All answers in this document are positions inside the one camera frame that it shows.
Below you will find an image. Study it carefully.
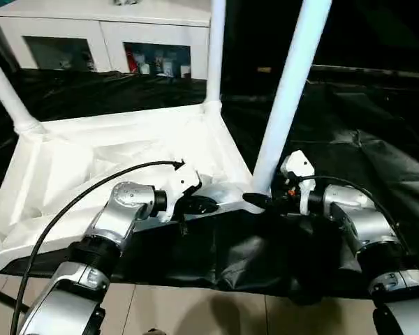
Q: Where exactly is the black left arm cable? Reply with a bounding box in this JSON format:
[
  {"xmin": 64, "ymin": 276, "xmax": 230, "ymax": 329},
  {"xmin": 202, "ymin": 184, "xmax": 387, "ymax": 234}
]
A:
[{"xmin": 10, "ymin": 158, "xmax": 186, "ymax": 335}]

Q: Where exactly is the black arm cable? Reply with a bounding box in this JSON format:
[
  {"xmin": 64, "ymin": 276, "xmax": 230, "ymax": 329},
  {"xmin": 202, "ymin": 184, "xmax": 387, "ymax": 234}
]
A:
[
  {"xmin": 289, "ymin": 174, "xmax": 416, "ymax": 259},
  {"xmin": 10, "ymin": 158, "xmax": 186, "ymax": 335}
]

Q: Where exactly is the black box with gold label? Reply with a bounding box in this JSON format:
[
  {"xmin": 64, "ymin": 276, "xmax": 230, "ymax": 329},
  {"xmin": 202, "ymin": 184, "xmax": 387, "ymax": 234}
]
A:
[{"xmin": 212, "ymin": 0, "xmax": 311, "ymax": 91}]

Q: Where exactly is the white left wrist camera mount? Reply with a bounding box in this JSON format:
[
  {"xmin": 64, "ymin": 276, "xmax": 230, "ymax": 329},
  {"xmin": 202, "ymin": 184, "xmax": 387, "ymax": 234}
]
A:
[{"xmin": 160, "ymin": 166, "xmax": 203, "ymax": 224}]

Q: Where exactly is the white plastic table top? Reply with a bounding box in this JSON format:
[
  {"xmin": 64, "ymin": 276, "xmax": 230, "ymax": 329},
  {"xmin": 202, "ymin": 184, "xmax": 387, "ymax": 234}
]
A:
[{"xmin": 0, "ymin": 100, "xmax": 266, "ymax": 275}]

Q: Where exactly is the black mat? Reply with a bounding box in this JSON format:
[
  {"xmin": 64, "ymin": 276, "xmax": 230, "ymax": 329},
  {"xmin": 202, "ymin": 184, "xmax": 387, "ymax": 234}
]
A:
[{"xmin": 0, "ymin": 68, "xmax": 419, "ymax": 304}]

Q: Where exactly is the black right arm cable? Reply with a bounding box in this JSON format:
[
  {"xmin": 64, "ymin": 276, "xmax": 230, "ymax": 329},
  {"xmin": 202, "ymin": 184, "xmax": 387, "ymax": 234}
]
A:
[{"xmin": 289, "ymin": 174, "xmax": 416, "ymax": 259}]

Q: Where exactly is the white plastic table leg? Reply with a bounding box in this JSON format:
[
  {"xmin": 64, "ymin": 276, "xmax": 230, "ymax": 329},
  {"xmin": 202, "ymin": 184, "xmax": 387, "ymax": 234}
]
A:
[
  {"xmin": 0, "ymin": 45, "xmax": 48, "ymax": 137},
  {"xmin": 206, "ymin": 0, "xmax": 228, "ymax": 113},
  {"xmin": 251, "ymin": 0, "xmax": 333, "ymax": 196}
]

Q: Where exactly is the dark long bar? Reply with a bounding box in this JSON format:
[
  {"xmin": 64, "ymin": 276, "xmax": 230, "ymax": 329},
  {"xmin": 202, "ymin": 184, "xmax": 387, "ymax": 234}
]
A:
[{"xmin": 309, "ymin": 64, "xmax": 419, "ymax": 80}]

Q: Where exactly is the white cabinet with glass doors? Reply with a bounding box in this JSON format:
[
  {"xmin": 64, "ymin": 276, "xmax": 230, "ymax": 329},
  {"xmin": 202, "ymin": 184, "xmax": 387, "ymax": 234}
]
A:
[{"xmin": 0, "ymin": 0, "xmax": 212, "ymax": 80}]

